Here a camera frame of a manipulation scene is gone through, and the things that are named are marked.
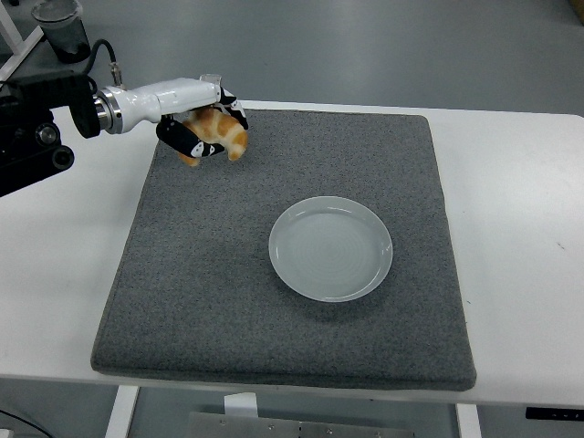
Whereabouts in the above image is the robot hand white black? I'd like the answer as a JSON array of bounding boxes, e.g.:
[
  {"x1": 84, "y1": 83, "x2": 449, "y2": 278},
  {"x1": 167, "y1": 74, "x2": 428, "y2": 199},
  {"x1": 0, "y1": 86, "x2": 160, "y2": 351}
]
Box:
[{"x1": 119, "y1": 75, "x2": 251, "y2": 160}]

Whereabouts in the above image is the black floor cable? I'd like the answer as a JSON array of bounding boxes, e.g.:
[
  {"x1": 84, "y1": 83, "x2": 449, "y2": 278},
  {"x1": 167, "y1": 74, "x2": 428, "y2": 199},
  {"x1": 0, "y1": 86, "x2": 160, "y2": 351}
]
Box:
[{"x1": 0, "y1": 408, "x2": 51, "y2": 438}]

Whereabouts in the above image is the round pale grey plate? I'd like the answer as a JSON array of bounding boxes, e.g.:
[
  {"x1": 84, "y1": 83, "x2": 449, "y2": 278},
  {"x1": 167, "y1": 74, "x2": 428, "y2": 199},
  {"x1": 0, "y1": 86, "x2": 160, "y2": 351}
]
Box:
[{"x1": 267, "y1": 195, "x2": 394, "y2": 304}]

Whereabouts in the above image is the croissant bread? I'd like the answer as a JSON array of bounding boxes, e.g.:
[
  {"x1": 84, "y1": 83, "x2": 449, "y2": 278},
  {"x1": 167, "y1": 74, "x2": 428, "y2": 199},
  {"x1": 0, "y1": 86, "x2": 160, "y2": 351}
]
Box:
[{"x1": 177, "y1": 108, "x2": 250, "y2": 168}]

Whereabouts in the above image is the white furniture frame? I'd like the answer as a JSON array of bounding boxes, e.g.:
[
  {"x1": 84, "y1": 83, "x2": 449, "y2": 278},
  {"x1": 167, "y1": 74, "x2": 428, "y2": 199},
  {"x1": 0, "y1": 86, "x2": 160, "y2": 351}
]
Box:
[{"x1": 0, "y1": 0, "x2": 43, "y2": 88}]

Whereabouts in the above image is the grey metal plate with screws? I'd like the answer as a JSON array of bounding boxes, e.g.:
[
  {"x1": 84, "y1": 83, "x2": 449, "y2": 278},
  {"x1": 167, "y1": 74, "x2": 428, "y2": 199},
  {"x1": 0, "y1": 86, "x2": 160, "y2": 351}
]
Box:
[{"x1": 187, "y1": 412, "x2": 414, "y2": 438}]

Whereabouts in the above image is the white table leg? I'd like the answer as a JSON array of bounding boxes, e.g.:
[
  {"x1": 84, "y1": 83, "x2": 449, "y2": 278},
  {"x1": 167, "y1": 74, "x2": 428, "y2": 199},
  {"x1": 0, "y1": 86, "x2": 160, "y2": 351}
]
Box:
[
  {"x1": 455, "y1": 403, "x2": 483, "y2": 438},
  {"x1": 104, "y1": 385, "x2": 141, "y2": 438}
]

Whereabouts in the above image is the grey felt mat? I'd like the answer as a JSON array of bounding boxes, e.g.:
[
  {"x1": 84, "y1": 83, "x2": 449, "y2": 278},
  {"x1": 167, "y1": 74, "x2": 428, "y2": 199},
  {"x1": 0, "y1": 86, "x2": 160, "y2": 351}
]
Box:
[{"x1": 89, "y1": 107, "x2": 478, "y2": 392}]

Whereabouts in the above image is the grey round bin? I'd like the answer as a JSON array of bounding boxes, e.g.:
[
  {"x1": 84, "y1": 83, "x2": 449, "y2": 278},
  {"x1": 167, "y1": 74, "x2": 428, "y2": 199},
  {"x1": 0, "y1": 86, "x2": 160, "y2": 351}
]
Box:
[{"x1": 30, "y1": 0, "x2": 91, "y2": 64}]

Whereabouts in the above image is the black table control panel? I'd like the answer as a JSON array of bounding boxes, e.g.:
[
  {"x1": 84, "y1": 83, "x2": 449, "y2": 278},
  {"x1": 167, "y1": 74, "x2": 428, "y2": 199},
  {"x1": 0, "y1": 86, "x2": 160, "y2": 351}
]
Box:
[{"x1": 525, "y1": 405, "x2": 584, "y2": 422}]

